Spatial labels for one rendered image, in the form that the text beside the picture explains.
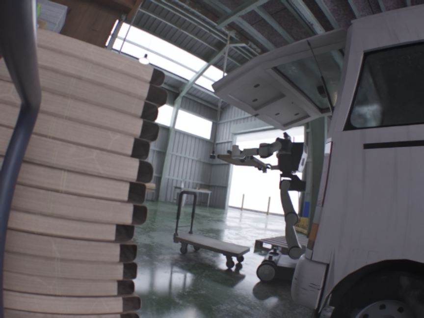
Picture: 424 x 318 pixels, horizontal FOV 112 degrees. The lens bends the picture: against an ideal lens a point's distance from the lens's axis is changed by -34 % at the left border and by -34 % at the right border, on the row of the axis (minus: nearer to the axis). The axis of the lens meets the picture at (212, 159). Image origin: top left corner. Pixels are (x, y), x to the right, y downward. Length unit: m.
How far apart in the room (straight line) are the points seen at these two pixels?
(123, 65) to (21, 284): 0.49
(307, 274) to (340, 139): 0.63
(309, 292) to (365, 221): 0.41
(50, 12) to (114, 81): 1.20
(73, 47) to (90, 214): 0.33
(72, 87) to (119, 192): 0.22
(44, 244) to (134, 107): 0.32
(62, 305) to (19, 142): 0.33
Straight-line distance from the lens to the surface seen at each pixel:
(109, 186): 0.43
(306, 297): 1.10
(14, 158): 0.29
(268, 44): 3.16
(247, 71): 1.79
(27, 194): 0.42
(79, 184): 0.42
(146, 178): 0.48
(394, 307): 1.07
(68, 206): 0.41
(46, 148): 0.41
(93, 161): 0.41
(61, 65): 0.46
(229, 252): 2.30
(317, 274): 1.05
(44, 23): 1.33
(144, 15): 8.77
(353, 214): 0.96
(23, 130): 0.28
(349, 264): 0.99
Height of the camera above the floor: 0.80
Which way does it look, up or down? 9 degrees up
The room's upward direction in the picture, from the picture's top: 8 degrees clockwise
